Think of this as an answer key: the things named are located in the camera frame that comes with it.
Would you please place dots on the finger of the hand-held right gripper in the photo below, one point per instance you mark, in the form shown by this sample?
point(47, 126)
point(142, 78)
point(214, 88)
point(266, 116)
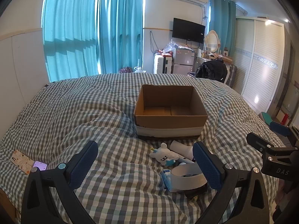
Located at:
point(280, 128)
point(257, 141)

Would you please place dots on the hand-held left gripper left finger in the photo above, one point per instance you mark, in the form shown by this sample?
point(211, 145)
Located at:
point(84, 165)

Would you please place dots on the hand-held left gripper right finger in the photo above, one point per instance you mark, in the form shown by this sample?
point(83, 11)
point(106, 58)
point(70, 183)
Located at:
point(206, 165)

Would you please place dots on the white tape roll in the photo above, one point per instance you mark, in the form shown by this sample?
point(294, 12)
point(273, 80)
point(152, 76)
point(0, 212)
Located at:
point(186, 179)

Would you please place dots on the white plastic bottle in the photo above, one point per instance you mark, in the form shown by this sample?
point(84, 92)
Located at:
point(181, 149)

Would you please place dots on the blue tissue packet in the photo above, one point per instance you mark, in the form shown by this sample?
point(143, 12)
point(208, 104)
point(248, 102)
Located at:
point(166, 178)

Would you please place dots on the white bear plush toy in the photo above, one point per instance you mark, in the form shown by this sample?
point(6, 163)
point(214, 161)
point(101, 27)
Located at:
point(163, 156)

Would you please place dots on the brown cardboard box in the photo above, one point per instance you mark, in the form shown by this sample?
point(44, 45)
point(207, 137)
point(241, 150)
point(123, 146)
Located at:
point(163, 123)

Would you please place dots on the smartphone with lit screen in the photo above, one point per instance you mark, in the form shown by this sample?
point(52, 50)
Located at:
point(39, 165)

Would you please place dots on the patterned phone case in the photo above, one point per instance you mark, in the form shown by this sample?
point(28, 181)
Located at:
point(21, 162)

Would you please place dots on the white wardrobe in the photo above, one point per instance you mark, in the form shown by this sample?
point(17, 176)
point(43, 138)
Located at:
point(259, 63)

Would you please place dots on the striped grey suitcase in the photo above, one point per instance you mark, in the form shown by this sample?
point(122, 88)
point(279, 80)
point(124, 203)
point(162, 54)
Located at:
point(231, 75)

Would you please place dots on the black jacket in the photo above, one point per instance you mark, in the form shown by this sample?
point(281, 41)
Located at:
point(212, 71)

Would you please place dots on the floral bag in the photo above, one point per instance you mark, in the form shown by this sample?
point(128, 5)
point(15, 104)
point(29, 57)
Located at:
point(125, 70)

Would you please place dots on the silver fridge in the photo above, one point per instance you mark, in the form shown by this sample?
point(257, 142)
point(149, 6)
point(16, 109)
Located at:
point(183, 60)

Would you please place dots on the white oval mirror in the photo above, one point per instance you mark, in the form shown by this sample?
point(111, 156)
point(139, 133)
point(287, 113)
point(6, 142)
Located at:
point(212, 40)

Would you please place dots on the white suitcase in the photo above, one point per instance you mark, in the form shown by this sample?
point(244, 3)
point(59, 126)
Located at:
point(161, 64)

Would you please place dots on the clear water bottle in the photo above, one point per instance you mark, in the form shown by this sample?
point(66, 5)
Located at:
point(139, 68)

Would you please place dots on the narrow teal curtain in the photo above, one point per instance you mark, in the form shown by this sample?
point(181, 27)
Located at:
point(222, 23)

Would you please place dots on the clear plastic bag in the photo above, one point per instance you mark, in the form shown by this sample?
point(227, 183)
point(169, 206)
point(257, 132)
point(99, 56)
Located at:
point(170, 46)

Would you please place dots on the wide teal curtain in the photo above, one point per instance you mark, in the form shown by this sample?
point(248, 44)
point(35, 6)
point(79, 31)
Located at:
point(81, 32)

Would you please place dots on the black wall television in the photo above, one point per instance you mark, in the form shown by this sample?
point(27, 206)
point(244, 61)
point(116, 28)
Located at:
point(188, 30)

